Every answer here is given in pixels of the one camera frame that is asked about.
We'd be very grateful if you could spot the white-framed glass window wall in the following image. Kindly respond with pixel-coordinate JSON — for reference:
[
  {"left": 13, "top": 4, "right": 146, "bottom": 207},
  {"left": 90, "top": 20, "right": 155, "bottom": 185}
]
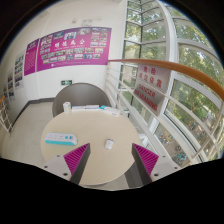
[{"left": 123, "top": 0, "right": 224, "bottom": 161}]

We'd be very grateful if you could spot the white photo display board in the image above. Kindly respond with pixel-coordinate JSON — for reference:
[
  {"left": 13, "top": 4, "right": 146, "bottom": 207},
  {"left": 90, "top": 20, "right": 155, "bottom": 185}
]
[
  {"left": 7, "top": 69, "right": 16, "bottom": 101},
  {"left": 14, "top": 51, "right": 25, "bottom": 89}
]

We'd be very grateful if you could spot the silver sign with red letters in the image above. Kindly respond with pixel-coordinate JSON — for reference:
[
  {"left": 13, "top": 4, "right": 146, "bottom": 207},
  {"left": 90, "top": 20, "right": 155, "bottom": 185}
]
[{"left": 133, "top": 82, "right": 165, "bottom": 116}]

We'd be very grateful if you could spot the white and teal power strip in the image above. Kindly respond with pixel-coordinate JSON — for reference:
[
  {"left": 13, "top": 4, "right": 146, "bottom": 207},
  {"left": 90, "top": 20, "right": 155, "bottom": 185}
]
[{"left": 44, "top": 132, "right": 79, "bottom": 147}]

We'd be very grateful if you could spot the white stair railing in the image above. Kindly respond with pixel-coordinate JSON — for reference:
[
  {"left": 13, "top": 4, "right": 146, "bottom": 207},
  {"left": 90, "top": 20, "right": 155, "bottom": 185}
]
[{"left": 0, "top": 95, "right": 14, "bottom": 134}]

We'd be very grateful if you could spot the large magenta photo poster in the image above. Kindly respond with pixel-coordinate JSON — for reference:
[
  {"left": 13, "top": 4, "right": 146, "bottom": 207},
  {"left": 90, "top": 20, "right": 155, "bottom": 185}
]
[{"left": 35, "top": 27, "right": 113, "bottom": 73}]

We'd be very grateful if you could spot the white charger with blue face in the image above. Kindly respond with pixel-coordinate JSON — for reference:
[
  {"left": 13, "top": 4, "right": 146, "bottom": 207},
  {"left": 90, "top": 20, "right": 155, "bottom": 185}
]
[{"left": 104, "top": 138, "right": 115, "bottom": 150}]

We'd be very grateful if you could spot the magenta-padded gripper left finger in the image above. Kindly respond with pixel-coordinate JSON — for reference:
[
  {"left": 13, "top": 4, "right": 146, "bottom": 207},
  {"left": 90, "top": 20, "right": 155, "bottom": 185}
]
[{"left": 40, "top": 142, "right": 92, "bottom": 186}]

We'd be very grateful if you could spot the narrow magenta text poster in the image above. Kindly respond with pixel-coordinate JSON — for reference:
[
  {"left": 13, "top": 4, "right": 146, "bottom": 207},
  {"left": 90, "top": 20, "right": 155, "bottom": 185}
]
[{"left": 23, "top": 39, "right": 40, "bottom": 77}]

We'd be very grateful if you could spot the white railing with orange handrail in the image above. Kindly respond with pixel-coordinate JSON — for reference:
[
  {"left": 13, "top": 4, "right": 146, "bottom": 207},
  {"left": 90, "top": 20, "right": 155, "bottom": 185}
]
[{"left": 104, "top": 58, "right": 224, "bottom": 164}]

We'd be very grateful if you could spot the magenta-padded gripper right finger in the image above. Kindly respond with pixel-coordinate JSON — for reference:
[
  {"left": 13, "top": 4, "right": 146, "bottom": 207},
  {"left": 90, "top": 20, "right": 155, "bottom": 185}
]
[{"left": 130, "top": 142, "right": 182, "bottom": 186}]

